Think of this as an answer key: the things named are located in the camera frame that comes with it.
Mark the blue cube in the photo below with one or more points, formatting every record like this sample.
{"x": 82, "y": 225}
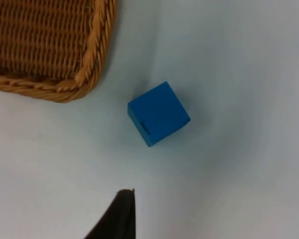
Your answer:
{"x": 159, "y": 113}

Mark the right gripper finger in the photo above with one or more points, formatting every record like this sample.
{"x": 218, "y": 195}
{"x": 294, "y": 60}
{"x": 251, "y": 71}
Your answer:
{"x": 123, "y": 219}

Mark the pale brown wicker basket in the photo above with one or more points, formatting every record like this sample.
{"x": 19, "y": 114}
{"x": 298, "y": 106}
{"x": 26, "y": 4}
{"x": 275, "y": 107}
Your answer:
{"x": 42, "y": 44}

